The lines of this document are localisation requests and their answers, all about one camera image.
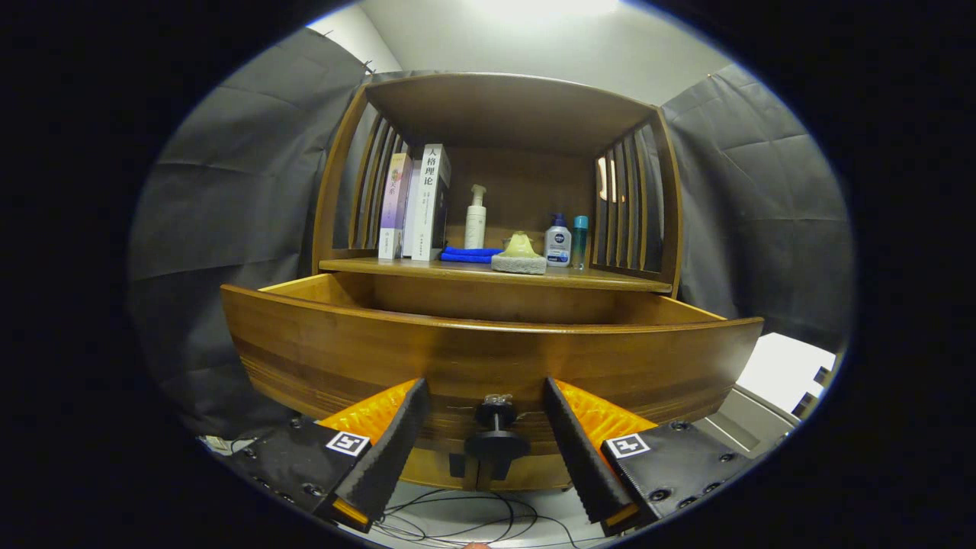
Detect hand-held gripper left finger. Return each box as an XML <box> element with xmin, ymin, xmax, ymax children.
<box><xmin>227</xmin><ymin>377</ymin><xmax>432</xmax><ymax>535</ymax></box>

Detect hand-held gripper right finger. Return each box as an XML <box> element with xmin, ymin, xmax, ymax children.
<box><xmin>541</xmin><ymin>377</ymin><xmax>756</xmax><ymax>538</ymax></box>

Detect black drawer knob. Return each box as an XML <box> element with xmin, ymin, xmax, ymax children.
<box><xmin>464</xmin><ymin>393</ymin><xmax>531</xmax><ymax>462</ymax></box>

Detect wooden drawer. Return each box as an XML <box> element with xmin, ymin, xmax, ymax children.
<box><xmin>220</xmin><ymin>271</ymin><xmax>765</xmax><ymax>458</ymax></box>

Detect grey sponge brush green handle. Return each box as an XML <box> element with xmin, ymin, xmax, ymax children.
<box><xmin>490</xmin><ymin>231</ymin><xmax>548</xmax><ymax>275</ymax></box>

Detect wooden countertop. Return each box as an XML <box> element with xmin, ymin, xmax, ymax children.
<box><xmin>319</xmin><ymin>255</ymin><xmax>676</xmax><ymax>294</ymax></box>

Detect wooden cabinet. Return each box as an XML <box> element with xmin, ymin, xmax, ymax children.
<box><xmin>220</xmin><ymin>72</ymin><xmax>765</xmax><ymax>493</ymax></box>

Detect white power strip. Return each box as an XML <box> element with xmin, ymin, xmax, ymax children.
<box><xmin>201</xmin><ymin>435</ymin><xmax>256</xmax><ymax>456</ymax></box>

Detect blue folded cloth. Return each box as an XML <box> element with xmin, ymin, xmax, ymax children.
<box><xmin>440</xmin><ymin>246</ymin><xmax>504</xmax><ymax>265</ymax></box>

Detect white bottle with blue pump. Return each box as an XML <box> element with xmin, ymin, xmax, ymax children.
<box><xmin>544</xmin><ymin>213</ymin><xmax>573</xmax><ymax>268</ymax></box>

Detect thin white book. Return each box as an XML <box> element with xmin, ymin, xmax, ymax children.
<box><xmin>402</xmin><ymin>164</ymin><xmax>422</xmax><ymax>258</ymax></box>

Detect thick white book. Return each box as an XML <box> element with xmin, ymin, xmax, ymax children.
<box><xmin>412</xmin><ymin>143</ymin><xmax>452</xmax><ymax>262</ymax></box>

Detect purple book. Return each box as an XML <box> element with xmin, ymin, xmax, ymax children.
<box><xmin>378</xmin><ymin>152</ymin><xmax>413</xmax><ymax>261</ymax></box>

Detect large ceiling light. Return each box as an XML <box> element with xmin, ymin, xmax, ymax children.
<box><xmin>473</xmin><ymin>0</ymin><xmax>622</xmax><ymax>18</ymax></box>

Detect black floor cables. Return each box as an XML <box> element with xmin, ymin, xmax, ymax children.
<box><xmin>374</xmin><ymin>488</ymin><xmax>584</xmax><ymax>549</ymax></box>

